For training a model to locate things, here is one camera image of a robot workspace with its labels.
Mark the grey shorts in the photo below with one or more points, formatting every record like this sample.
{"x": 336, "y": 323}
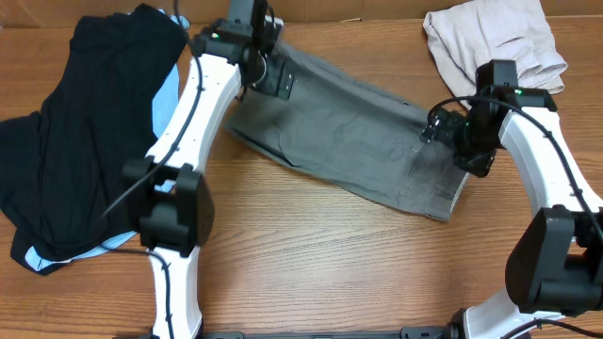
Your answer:
{"x": 353, "y": 135}

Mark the beige folded shorts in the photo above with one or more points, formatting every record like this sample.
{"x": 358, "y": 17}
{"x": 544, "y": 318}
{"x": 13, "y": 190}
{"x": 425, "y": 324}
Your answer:
{"x": 466, "y": 36}

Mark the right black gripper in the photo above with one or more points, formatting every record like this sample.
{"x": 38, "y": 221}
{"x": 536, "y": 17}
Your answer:
{"x": 480, "y": 162}

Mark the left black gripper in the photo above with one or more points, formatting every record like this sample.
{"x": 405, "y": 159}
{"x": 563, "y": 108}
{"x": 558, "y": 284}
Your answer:
{"x": 271, "y": 84}

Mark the black garment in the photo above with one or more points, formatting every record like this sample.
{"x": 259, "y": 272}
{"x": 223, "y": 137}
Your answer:
{"x": 61, "y": 165}

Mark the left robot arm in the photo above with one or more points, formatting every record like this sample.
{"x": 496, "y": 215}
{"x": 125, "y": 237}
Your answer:
{"x": 166, "y": 195}

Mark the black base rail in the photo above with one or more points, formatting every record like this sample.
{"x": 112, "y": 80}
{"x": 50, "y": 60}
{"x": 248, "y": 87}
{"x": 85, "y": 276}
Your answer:
{"x": 325, "y": 335}

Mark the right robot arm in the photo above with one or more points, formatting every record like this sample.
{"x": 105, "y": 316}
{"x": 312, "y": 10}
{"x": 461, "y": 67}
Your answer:
{"x": 555, "y": 270}

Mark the light blue garment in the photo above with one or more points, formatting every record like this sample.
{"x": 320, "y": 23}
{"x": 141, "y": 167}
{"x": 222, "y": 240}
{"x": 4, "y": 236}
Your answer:
{"x": 163, "y": 107}

